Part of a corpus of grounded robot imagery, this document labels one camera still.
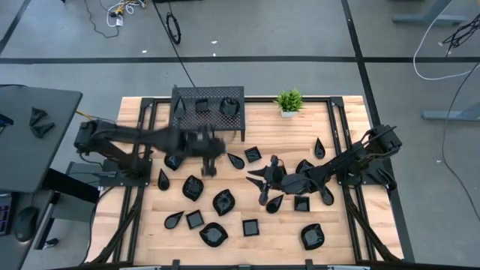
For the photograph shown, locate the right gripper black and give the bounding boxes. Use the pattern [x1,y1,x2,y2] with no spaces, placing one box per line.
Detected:
[246,155,314,206]

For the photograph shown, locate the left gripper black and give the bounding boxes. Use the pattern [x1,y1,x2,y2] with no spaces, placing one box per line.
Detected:
[175,125,227,178]

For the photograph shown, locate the black teardrop mini plate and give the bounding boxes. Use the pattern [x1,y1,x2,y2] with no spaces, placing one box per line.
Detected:
[157,168,170,192]
[226,152,246,170]
[163,210,185,230]
[174,96,186,118]
[313,137,326,160]
[265,193,285,215]
[322,186,335,207]

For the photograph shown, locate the black leaf-shaped mini plate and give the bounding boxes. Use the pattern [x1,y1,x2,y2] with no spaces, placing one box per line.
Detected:
[295,158,316,176]
[212,188,236,218]
[199,221,229,248]
[219,96,241,118]
[163,154,185,172]
[300,223,326,251]
[181,174,205,203]

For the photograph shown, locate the black perforated metal rack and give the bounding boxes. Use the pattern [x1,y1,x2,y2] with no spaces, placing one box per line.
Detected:
[167,85,247,144]

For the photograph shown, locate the green plant in white pot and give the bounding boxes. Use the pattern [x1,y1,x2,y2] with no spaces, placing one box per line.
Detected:
[274,88,305,119]

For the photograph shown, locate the black desk crossbar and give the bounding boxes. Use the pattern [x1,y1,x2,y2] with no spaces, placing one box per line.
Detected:
[40,167,101,205]

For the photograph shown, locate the black folded triangular object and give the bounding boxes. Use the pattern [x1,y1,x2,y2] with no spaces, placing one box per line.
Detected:
[30,122,56,139]
[28,107,49,127]

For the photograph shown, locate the grey desk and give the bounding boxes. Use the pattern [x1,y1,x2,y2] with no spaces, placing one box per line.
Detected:
[0,84,83,194]

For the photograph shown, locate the grey desk foot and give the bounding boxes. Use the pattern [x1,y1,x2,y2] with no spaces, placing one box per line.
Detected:
[422,101,480,122]
[392,0,468,26]

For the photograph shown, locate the black computer mouse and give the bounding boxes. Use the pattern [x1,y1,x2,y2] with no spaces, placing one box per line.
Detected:
[14,205,40,243]

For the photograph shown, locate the dark keyboard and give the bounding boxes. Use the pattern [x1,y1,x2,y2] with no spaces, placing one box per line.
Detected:
[0,193,13,236]

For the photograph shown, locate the dark grey side table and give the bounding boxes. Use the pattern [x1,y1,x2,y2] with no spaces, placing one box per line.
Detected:
[0,189,57,270]

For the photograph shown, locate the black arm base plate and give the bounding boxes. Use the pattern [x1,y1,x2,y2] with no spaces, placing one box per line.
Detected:
[334,155,392,188]
[97,158,153,188]

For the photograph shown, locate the black coiled cable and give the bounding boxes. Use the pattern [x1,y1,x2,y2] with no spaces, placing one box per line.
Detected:
[152,0,197,89]

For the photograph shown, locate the yellow cable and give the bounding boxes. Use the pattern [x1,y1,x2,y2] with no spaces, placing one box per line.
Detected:
[76,109,117,125]

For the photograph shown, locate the thin black floor cable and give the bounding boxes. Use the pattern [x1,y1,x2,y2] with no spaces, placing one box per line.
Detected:
[82,0,121,40]

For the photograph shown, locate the white power strip cables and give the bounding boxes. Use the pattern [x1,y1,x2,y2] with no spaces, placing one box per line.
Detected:
[106,0,148,28]

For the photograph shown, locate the long black floor cable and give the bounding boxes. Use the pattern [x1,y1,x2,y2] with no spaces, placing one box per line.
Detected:
[440,61,480,222]

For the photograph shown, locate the long white cable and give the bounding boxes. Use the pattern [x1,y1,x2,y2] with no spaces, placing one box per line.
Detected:
[412,0,480,81]

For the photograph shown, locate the black cable bundle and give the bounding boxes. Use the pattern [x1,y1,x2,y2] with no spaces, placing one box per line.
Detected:
[442,13,480,57]

